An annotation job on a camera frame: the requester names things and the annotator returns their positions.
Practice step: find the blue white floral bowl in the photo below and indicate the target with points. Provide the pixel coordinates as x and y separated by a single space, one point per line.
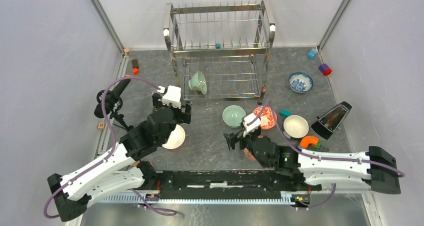
300 82

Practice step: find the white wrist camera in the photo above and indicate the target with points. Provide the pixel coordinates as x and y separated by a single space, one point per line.
170 96
250 123

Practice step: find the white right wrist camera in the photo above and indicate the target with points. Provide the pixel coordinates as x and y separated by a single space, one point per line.
250 123

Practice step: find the orange bowl white inside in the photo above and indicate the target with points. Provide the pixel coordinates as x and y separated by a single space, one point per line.
176 138

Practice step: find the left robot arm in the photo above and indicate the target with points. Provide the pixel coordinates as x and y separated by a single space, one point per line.
75 192

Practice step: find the wooden letter cube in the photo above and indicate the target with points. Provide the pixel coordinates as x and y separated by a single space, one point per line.
101 125

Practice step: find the black microphone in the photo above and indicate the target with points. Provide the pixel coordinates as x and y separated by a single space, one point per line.
113 101

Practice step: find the black mini tripod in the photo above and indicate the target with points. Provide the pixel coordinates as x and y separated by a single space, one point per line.
119 118

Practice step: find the black metronome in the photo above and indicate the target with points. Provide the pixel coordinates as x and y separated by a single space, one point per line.
330 122

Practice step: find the blue white zigzag bowl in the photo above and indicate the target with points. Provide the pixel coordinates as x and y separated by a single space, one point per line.
253 147

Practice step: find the teal block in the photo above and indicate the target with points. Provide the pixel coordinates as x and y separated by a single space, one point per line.
285 113

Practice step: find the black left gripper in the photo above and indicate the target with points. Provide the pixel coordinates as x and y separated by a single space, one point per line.
182 117

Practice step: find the brown block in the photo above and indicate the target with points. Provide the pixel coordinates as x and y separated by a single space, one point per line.
135 64

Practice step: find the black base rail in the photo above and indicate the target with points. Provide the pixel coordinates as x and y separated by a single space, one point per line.
244 184

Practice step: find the teal glazed bowl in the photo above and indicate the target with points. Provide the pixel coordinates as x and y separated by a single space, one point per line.
295 127

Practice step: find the orange arch block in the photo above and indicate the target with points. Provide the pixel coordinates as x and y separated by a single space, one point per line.
310 141

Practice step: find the light blue block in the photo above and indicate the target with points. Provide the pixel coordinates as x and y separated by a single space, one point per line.
312 53

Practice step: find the red purple block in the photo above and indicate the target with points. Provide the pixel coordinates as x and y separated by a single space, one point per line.
325 69

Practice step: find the wooden cube corner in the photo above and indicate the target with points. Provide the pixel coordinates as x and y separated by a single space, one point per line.
127 51

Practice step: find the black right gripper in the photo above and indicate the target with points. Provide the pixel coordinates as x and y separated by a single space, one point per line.
232 139

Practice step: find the stainless steel dish rack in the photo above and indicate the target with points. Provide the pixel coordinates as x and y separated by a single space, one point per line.
221 51

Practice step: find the green checked small bowl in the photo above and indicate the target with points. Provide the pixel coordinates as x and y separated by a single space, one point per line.
232 115

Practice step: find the pale green bowl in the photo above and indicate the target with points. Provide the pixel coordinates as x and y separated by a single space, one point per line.
198 83

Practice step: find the small orange red cube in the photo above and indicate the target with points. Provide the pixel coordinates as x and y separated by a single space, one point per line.
135 71

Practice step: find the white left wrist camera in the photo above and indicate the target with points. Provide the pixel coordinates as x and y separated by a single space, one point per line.
170 96

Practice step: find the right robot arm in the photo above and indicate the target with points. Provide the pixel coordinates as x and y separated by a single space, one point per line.
374 169

